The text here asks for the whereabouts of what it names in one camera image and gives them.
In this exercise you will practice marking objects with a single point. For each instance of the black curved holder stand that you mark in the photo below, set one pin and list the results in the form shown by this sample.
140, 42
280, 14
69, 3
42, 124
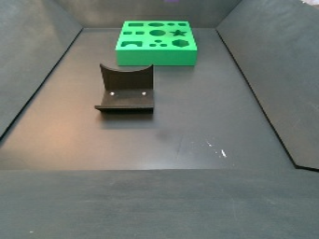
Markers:
128, 89

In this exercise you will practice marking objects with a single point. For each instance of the green shape sorter block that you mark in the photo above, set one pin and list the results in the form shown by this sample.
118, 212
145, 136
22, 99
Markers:
157, 43

